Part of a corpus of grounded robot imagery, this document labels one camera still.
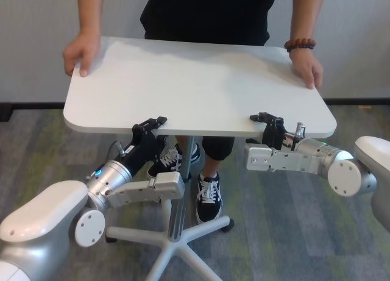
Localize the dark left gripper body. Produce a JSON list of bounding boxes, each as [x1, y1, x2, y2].
[[117, 125, 160, 178]]

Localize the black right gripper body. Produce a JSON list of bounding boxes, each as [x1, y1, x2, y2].
[[261, 117, 289, 149]]

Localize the white pedestal table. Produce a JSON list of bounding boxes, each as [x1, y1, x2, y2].
[[63, 36, 338, 281]]

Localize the person's left forearm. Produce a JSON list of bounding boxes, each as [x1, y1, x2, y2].
[[289, 0, 325, 46]]

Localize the person's right forearm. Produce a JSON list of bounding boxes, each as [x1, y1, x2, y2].
[[77, 0, 151, 41]]

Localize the person's left hand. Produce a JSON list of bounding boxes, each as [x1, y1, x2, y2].
[[288, 48, 324, 90]]

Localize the person's right hand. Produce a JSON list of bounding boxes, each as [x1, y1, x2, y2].
[[63, 32, 101, 78]]

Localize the black white right sneaker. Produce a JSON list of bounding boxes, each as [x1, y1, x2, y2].
[[147, 142, 202, 178]]

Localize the black white sneaker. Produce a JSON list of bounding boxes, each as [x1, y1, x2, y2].
[[147, 142, 202, 178], [196, 169, 224, 224]]

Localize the black shorts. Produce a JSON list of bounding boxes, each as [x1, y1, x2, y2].
[[200, 137, 235, 162]]

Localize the person's left lower leg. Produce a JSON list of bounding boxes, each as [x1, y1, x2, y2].
[[202, 155, 221, 180]]

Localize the black white left sneaker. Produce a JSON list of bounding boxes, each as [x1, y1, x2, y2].
[[196, 169, 224, 224]]

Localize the black sweatshirt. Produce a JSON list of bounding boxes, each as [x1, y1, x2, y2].
[[140, 0, 277, 47]]

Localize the small black floor block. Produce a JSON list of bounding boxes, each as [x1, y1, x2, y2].
[[0, 103, 15, 123]]

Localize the red white wire bundle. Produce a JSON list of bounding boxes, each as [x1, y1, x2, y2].
[[282, 133, 297, 149]]

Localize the thin grey gripper cable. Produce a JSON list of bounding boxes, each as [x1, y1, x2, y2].
[[105, 140, 120, 162]]

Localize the brown wooden bead bracelet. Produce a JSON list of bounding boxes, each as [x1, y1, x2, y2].
[[284, 38, 317, 52]]

